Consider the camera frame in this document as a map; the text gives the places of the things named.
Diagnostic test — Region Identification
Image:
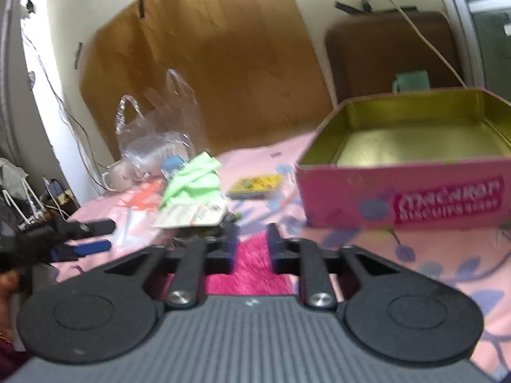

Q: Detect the light green cloth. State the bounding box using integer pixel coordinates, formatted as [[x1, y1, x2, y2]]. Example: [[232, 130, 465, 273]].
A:
[[158, 152, 223, 210]]

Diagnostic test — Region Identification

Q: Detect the magenta fuzzy cloth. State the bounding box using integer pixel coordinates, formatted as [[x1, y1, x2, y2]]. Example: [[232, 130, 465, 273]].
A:
[[156, 231, 296, 301]]

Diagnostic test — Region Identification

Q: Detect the pink biscuit tin box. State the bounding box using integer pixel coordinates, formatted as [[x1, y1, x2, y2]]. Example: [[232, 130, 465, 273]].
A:
[[295, 88, 510, 230]]

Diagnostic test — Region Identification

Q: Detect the blue glasses case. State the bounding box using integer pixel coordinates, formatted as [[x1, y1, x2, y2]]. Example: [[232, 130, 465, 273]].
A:
[[160, 155, 186, 178]]

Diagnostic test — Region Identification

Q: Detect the green correction tape dispenser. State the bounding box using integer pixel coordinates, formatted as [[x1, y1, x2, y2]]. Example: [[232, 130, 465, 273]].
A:
[[171, 212, 241, 247]]

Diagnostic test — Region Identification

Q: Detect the person's left hand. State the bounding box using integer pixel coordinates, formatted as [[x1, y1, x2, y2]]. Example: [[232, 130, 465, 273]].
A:
[[0, 270, 20, 342]]

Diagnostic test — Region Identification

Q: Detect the white ceramic mug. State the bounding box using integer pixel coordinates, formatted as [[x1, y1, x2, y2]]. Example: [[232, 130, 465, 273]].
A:
[[101, 158, 139, 193]]

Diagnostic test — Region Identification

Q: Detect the white tissue packet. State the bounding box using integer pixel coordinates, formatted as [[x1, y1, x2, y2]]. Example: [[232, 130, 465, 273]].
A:
[[152, 201, 227, 229]]

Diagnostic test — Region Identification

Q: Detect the clear plastic bag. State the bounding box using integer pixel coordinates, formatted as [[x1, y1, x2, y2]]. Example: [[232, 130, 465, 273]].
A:
[[114, 68, 209, 181]]

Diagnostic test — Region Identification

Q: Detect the pink floral bedsheet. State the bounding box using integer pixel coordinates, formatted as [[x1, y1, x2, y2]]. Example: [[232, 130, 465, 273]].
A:
[[51, 129, 511, 381]]

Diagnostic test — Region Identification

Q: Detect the yellow crayon box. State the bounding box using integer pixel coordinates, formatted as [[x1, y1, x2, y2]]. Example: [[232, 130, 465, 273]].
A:
[[226, 174, 284, 201]]

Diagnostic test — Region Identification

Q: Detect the teal green mug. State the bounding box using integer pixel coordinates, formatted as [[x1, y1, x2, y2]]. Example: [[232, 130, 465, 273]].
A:
[[392, 70, 431, 93]]

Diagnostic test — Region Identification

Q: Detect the brown cardboard sheet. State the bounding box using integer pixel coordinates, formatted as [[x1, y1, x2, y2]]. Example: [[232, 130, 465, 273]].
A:
[[80, 0, 332, 156]]

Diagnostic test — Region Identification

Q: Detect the dark brown headboard panel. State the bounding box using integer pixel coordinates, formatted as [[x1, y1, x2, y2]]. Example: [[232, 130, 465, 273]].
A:
[[325, 11, 462, 103]]

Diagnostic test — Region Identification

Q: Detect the white charging cable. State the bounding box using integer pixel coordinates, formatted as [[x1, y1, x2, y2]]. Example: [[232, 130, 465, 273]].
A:
[[318, 0, 468, 88]]

